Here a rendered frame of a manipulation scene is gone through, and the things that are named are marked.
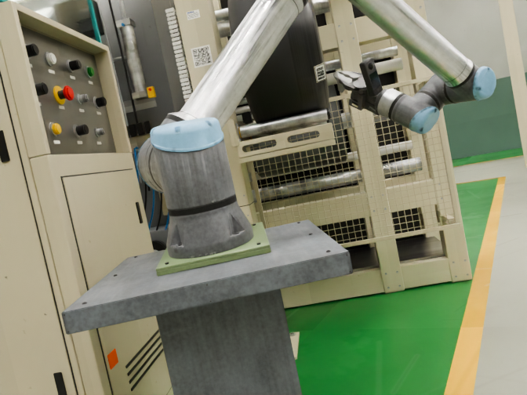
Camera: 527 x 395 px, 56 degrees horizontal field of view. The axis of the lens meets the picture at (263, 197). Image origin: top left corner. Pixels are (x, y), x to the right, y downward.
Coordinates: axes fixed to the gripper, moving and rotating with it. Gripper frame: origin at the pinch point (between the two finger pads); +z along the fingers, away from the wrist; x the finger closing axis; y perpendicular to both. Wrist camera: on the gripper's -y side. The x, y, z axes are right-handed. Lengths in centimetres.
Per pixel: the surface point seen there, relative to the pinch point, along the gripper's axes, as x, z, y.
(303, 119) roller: -7.9, 8.0, 19.4
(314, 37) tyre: 2.3, 12.3, -7.6
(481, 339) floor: -7, -78, 74
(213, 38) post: -11, 52, 1
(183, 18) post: -15, 64, -4
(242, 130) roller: -24.4, 23.2, 22.9
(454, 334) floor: -7, -69, 80
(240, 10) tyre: -10.0, 35.9, -14.3
